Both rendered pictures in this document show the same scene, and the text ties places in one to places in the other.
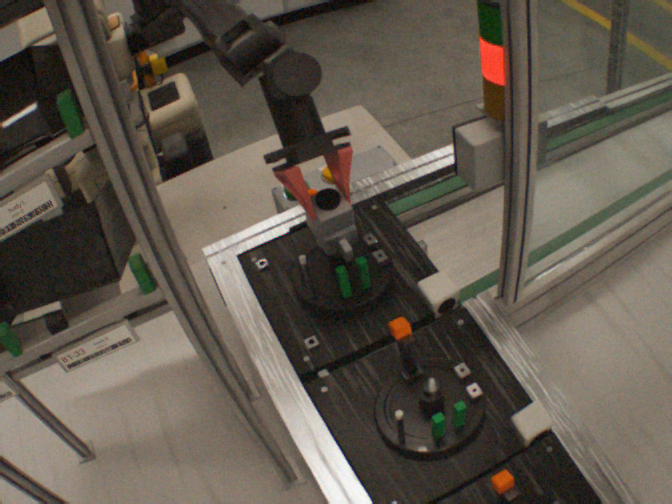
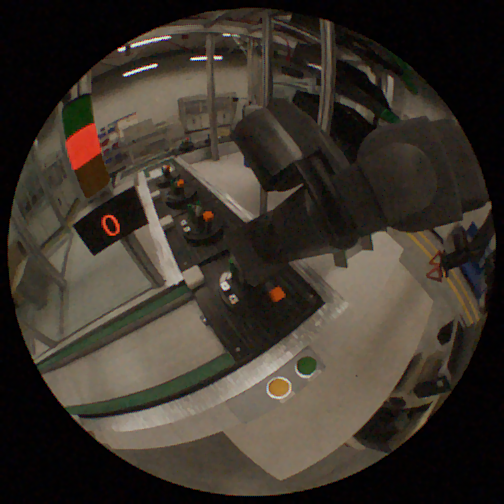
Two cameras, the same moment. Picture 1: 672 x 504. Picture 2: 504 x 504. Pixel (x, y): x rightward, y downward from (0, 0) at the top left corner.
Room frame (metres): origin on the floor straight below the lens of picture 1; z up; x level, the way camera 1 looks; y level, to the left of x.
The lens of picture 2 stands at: (0.76, -0.06, 1.33)
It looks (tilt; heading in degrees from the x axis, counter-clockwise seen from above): 50 degrees down; 161
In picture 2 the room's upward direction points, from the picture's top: straight up
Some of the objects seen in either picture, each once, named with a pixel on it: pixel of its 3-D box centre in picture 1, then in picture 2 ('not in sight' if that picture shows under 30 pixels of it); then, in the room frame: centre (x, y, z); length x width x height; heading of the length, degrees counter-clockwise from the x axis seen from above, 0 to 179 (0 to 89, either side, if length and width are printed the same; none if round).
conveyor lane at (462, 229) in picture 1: (516, 234); (149, 346); (0.64, -0.30, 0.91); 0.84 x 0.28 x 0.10; 106
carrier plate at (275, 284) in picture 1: (344, 281); (250, 290); (0.58, 0.00, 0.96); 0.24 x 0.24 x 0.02; 16
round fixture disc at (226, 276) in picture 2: (342, 272); (250, 286); (0.58, 0.00, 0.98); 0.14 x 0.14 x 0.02
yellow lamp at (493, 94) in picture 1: (503, 92); (92, 174); (0.52, -0.22, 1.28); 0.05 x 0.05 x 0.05
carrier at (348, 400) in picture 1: (431, 396); (200, 217); (0.33, -0.07, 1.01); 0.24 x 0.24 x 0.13; 16
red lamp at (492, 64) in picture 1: (502, 56); (83, 146); (0.52, -0.22, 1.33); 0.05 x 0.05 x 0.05
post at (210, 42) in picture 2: not in sight; (210, 78); (-0.59, 0.12, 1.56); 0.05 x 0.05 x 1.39; 16
